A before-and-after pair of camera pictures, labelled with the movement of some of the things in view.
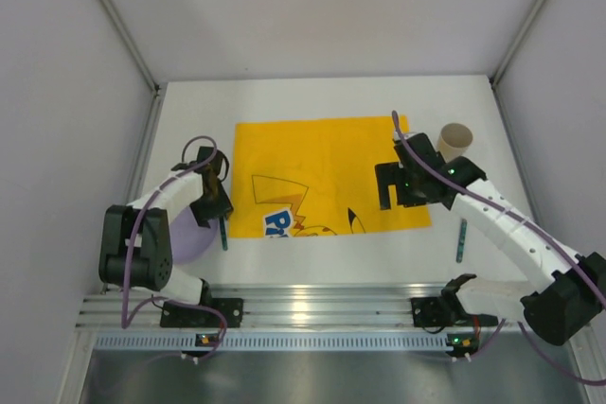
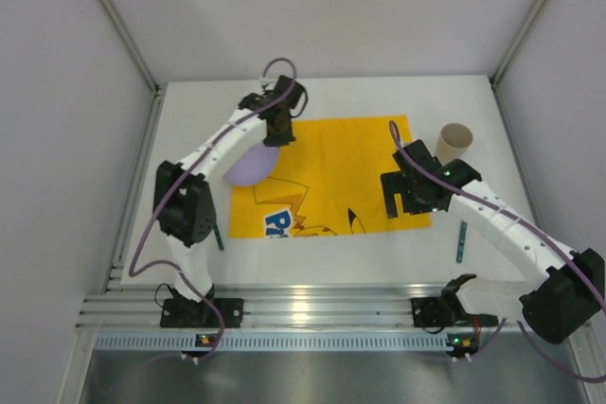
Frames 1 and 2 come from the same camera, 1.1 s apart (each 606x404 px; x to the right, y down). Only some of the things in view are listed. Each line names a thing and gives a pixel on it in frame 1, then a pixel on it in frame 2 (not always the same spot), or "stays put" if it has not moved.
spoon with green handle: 462,237 stays put
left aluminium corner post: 159,88 stays put
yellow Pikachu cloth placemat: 316,175 stays put
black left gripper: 214,203 -> 278,137
